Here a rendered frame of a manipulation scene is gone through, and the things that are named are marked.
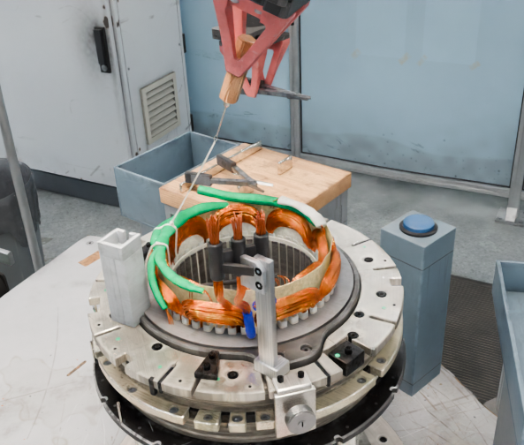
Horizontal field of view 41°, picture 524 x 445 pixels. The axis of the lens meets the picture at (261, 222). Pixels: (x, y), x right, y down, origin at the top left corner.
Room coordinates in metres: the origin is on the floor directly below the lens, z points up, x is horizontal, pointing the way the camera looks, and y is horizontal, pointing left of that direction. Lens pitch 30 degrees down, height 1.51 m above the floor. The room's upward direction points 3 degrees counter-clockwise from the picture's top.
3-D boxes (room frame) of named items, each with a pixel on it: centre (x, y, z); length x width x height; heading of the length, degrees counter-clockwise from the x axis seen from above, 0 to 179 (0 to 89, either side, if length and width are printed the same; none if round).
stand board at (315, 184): (0.89, 0.00, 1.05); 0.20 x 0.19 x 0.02; 50
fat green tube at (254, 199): (0.66, 0.00, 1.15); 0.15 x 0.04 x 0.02; 56
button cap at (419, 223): (0.79, -0.21, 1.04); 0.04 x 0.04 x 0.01
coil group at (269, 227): (0.65, -0.03, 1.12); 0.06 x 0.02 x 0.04; 56
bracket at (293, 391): (0.44, -0.02, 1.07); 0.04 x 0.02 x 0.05; 104
